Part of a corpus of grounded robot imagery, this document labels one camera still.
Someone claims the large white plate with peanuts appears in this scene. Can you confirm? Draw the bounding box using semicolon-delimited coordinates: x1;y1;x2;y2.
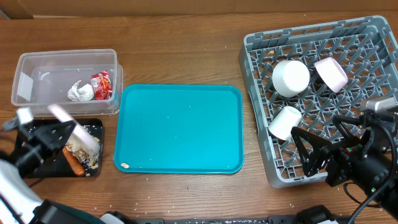
47;104;100;154

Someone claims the orange carrot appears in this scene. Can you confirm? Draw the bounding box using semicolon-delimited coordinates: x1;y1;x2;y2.
62;147;85;176

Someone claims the white tissue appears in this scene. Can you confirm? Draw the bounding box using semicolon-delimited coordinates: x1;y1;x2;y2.
67;80;94;101

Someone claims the red snack wrapper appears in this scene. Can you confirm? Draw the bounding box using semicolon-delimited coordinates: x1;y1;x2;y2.
90;70;113;100

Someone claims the white bowl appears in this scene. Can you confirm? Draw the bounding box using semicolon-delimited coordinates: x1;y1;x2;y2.
272;60;310;98

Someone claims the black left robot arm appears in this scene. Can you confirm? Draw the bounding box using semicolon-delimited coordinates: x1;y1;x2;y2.
1;121;103;224

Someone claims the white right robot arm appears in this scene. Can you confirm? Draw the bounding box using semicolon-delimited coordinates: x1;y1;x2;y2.
291;112;397;223

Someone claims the black waste tray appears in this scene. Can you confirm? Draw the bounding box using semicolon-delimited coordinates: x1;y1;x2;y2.
26;118;104;178

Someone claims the grey dishwasher rack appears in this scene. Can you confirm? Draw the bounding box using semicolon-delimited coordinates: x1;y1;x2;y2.
238;16;397;189

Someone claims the pile of rice and peanuts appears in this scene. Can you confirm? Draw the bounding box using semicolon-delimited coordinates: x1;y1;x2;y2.
64;134;101;177

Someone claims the white paper cup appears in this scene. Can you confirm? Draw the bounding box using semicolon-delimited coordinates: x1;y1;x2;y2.
269;106;302;141

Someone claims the clear plastic bin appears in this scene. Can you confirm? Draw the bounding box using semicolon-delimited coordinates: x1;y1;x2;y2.
11;49;124;117

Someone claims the peanut on tray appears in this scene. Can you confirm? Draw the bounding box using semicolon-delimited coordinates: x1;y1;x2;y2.
121;163;129;169

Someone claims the teal plastic tray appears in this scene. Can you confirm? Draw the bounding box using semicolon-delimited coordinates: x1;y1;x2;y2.
113;84;244;174

